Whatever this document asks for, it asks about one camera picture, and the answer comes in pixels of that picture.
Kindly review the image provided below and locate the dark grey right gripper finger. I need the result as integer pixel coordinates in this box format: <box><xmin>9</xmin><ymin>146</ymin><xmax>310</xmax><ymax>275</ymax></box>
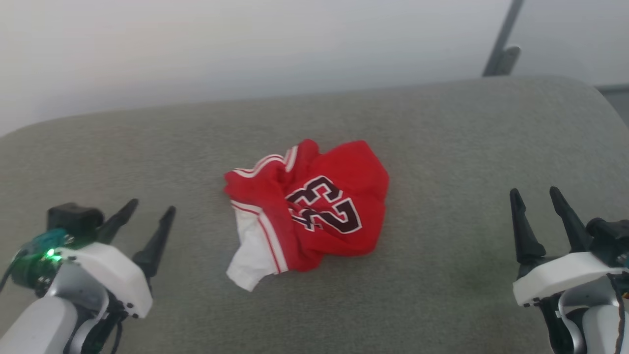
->
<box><xmin>549</xmin><ymin>186</ymin><xmax>594</xmax><ymax>254</ymax></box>
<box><xmin>509</xmin><ymin>188</ymin><xmax>547</xmax><ymax>266</ymax></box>

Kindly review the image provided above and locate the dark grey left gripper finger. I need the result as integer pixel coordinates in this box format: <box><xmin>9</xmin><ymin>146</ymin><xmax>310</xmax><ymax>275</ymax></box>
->
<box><xmin>132</xmin><ymin>206</ymin><xmax>176</xmax><ymax>279</ymax></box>
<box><xmin>96</xmin><ymin>199</ymin><xmax>140</xmax><ymax>245</ymax></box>

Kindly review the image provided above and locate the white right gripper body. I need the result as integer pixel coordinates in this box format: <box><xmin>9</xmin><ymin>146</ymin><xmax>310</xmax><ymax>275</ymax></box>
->
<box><xmin>513</xmin><ymin>251</ymin><xmax>625</xmax><ymax>308</ymax></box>

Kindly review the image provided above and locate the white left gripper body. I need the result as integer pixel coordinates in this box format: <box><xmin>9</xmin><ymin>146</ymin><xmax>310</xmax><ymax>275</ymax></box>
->
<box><xmin>11</xmin><ymin>229</ymin><xmax>153</xmax><ymax>319</ymax></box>

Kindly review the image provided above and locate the red basketball jersey number 23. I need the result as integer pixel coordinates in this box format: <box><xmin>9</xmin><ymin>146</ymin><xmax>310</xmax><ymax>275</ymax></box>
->
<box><xmin>224</xmin><ymin>139</ymin><xmax>390</xmax><ymax>292</ymax></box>

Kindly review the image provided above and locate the grey fabric sofa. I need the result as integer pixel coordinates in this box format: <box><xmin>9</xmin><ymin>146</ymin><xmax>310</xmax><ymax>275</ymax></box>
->
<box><xmin>0</xmin><ymin>75</ymin><xmax>629</xmax><ymax>354</ymax></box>

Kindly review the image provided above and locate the grey metal pole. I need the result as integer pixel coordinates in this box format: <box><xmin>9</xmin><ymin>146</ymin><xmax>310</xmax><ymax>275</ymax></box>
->
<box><xmin>483</xmin><ymin>0</ymin><xmax>525</xmax><ymax>78</ymax></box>

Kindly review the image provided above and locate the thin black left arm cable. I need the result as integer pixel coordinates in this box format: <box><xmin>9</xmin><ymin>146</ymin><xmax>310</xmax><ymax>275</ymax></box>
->
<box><xmin>109</xmin><ymin>312</ymin><xmax>126</xmax><ymax>354</ymax></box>

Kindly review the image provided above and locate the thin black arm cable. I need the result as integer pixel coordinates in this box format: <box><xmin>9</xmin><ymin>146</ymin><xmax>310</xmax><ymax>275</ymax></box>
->
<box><xmin>109</xmin><ymin>312</ymin><xmax>126</xmax><ymax>354</ymax></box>
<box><xmin>608</xmin><ymin>273</ymin><xmax>629</xmax><ymax>354</ymax></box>

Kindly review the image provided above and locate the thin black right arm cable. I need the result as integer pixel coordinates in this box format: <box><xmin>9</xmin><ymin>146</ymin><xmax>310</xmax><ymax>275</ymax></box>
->
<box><xmin>608</xmin><ymin>273</ymin><xmax>629</xmax><ymax>354</ymax></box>

